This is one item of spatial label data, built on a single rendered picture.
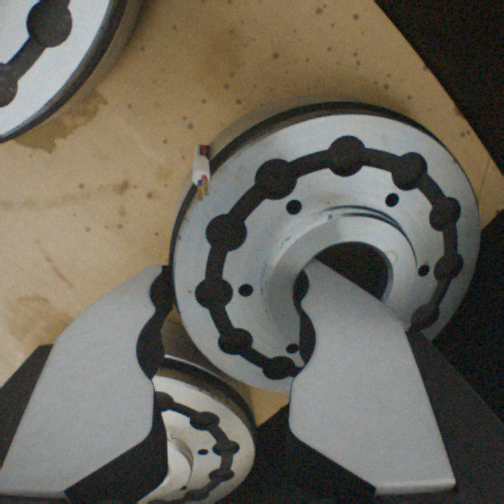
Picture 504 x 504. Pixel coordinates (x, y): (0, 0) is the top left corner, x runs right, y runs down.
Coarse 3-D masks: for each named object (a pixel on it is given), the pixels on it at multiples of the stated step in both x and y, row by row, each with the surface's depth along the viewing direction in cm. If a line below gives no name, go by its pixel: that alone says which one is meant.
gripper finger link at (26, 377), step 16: (32, 352) 8; (48, 352) 8; (32, 368) 8; (16, 384) 7; (32, 384) 7; (0, 400) 7; (16, 400) 7; (0, 416) 7; (16, 416) 7; (0, 432) 6; (0, 448) 6; (0, 464) 6; (0, 496) 5
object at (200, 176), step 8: (200, 152) 11; (200, 160) 10; (200, 168) 9; (208, 168) 10; (192, 176) 9; (200, 176) 9; (208, 176) 9; (200, 184) 9; (200, 192) 8; (208, 192) 8; (200, 200) 8
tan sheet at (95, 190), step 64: (192, 0) 11; (256, 0) 11; (320, 0) 11; (128, 64) 11; (192, 64) 12; (256, 64) 12; (320, 64) 12; (384, 64) 12; (64, 128) 12; (128, 128) 12; (192, 128) 13; (448, 128) 14; (0, 192) 13; (64, 192) 13; (128, 192) 13; (0, 256) 14; (64, 256) 14; (128, 256) 14; (320, 256) 15; (0, 320) 15; (64, 320) 15; (0, 384) 16
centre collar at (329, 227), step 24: (312, 216) 11; (336, 216) 11; (360, 216) 11; (384, 216) 11; (288, 240) 11; (312, 240) 11; (336, 240) 11; (360, 240) 11; (384, 240) 11; (408, 240) 11; (264, 264) 11; (288, 264) 11; (384, 264) 12; (408, 264) 12; (264, 288) 11; (288, 288) 11; (384, 288) 12; (408, 288) 12; (288, 312) 12; (288, 336) 12
